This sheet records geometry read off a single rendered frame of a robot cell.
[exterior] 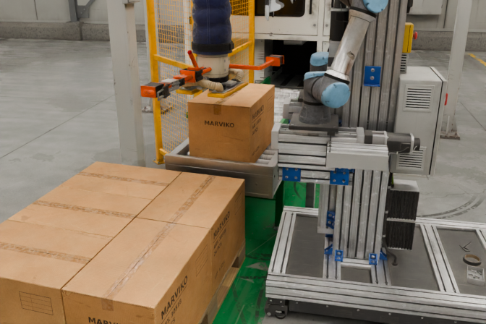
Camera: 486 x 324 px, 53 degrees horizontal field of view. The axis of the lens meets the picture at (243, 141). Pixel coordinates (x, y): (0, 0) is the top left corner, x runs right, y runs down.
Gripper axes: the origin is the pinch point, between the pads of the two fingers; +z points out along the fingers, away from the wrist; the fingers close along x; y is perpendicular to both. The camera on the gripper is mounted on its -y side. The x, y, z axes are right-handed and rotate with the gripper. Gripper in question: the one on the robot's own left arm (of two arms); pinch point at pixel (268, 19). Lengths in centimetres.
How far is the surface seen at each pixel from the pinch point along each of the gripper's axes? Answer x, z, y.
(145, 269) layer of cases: -36, 98, -44
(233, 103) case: 78, 57, -31
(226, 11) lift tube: 57, 2, -30
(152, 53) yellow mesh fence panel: 201, 50, -128
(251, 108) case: 75, 58, -20
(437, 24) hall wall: 956, 98, 243
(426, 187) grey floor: 191, 152, 108
